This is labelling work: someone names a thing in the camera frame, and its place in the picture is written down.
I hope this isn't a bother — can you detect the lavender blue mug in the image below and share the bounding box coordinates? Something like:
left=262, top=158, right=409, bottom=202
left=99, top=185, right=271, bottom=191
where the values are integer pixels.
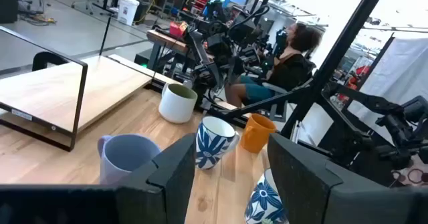
left=96, top=133, right=162, bottom=185

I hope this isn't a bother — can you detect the person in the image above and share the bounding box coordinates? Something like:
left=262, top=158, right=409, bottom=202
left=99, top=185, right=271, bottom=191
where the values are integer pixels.
left=224, top=22, right=322, bottom=110

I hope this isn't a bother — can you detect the white plastic bin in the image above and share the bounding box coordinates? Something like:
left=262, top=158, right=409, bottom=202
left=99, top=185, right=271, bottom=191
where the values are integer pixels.
left=116, top=0, right=140, bottom=27

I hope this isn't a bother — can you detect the blue floral white mug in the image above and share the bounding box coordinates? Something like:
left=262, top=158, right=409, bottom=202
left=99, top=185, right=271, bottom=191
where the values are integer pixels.
left=195, top=116, right=240, bottom=171
left=244, top=168, right=290, bottom=224

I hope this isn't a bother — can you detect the wooden background desk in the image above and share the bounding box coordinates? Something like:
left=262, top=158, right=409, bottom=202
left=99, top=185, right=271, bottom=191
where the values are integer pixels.
left=146, top=29, right=215, bottom=72

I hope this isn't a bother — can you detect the black chair back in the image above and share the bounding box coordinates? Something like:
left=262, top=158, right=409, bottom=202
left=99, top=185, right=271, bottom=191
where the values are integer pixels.
left=31, top=51, right=70, bottom=72

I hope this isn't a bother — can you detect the white hanging cloth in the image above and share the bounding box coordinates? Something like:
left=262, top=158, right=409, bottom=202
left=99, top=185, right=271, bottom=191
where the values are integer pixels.
left=347, top=36, right=428, bottom=141

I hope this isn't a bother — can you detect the red box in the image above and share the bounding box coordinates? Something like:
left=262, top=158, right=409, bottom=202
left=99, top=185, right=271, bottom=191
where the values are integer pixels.
left=169, top=20, right=189, bottom=39

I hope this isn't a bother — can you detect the white mug green interior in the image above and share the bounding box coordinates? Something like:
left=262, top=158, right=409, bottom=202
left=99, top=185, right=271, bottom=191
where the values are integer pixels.
left=158, top=82, right=199, bottom=124

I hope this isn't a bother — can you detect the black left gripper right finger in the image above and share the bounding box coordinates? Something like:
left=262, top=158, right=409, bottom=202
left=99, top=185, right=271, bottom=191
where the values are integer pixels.
left=266, top=132, right=412, bottom=224

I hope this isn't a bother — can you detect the black box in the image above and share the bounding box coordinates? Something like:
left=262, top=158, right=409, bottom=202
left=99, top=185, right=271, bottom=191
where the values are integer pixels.
left=0, top=0, right=20, bottom=24

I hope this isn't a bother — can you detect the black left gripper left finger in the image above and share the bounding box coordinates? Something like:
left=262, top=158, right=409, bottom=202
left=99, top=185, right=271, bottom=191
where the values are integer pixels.
left=116, top=132, right=197, bottom=224

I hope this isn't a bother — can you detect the orange mug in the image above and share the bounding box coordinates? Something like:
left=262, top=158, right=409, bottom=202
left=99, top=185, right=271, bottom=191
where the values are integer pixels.
left=239, top=113, right=278, bottom=154

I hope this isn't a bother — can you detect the wooden shelf black frame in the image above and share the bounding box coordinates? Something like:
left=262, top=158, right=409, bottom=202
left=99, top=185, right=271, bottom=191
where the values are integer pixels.
left=0, top=25, right=153, bottom=152

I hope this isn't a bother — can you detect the black background robot rig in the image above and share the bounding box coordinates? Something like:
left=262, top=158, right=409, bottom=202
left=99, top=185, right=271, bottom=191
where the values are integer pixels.
left=182, top=0, right=272, bottom=100

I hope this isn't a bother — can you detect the grey office chair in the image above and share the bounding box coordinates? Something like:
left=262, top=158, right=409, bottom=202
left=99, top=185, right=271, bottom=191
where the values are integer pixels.
left=259, top=59, right=318, bottom=123

